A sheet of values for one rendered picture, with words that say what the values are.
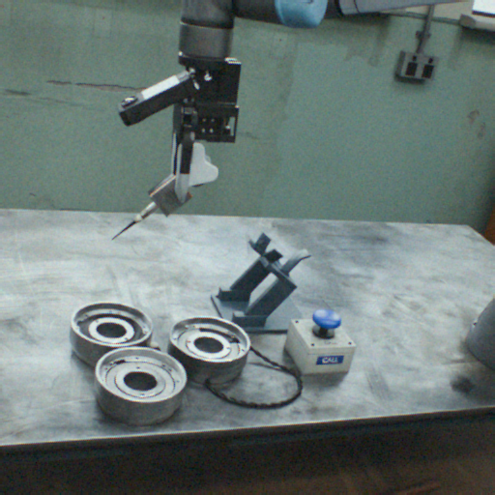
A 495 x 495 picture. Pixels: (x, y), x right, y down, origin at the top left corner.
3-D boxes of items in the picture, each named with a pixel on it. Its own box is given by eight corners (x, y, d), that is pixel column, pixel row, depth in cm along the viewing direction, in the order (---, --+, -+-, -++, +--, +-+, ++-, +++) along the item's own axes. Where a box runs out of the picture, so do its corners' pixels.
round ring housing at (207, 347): (186, 393, 88) (190, 366, 86) (153, 346, 96) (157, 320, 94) (258, 380, 94) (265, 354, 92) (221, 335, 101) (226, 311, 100)
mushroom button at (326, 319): (312, 354, 97) (320, 322, 95) (301, 336, 100) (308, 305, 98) (338, 352, 98) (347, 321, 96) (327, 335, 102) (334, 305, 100)
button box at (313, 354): (303, 376, 96) (310, 346, 94) (283, 346, 102) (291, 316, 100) (356, 373, 99) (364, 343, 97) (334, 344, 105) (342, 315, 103)
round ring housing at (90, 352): (58, 363, 89) (60, 335, 87) (80, 320, 98) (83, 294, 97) (140, 380, 89) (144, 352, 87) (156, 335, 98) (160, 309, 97)
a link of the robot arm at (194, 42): (185, 26, 94) (175, 18, 102) (181, 60, 96) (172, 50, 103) (240, 31, 96) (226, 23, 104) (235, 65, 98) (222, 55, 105)
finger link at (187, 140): (191, 176, 102) (196, 113, 99) (181, 176, 101) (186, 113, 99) (186, 169, 106) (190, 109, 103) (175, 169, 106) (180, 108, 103)
